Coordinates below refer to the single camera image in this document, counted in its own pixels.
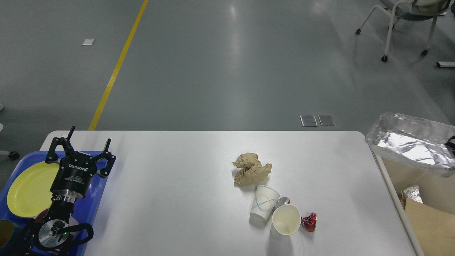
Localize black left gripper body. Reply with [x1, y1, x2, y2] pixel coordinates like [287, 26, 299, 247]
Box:
[50, 153, 97, 203]

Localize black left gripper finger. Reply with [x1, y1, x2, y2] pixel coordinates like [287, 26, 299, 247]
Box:
[87, 138, 117, 178]
[45, 126, 77, 165]

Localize aluminium foil sheet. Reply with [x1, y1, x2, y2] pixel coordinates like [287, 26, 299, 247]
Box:
[365, 112, 455, 177]

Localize yellow plastic plate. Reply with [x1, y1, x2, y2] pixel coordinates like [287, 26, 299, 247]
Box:
[7, 161, 59, 218]

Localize teal mug yellow inside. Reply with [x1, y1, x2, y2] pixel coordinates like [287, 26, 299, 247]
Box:
[0, 220, 22, 255]

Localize brown paper ball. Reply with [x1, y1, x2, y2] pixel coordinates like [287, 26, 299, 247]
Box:
[232, 153, 273, 187]

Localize red foil wrapper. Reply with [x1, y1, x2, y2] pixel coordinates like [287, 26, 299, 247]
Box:
[301, 212, 317, 232]

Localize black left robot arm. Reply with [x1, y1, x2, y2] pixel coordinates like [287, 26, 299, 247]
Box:
[3, 127, 116, 256]

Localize black caster wheel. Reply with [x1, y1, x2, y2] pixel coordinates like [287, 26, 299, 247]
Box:
[0, 150, 20, 160]

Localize beige plastic bin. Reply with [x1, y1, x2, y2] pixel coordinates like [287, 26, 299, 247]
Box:
[373, 152, 454, 256]

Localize foil piece in bin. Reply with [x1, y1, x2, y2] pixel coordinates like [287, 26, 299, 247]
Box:
[398, 185, 423, 204]

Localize white bar on floor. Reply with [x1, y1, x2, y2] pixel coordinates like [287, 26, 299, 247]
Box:
[437, 61, 455, 68]

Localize white floor marker tile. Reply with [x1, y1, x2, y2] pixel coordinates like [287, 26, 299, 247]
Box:
[81, 38, 96, 46]

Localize white wheeled chair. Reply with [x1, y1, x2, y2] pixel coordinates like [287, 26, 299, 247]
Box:
[355, 0, 451, 63]

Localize silver floor socket plate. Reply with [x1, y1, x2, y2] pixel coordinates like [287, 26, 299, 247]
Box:
[300, 115, 318, 127]

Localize white patterned paper cup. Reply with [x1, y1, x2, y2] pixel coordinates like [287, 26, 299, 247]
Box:
[249, 185, 280, 222]

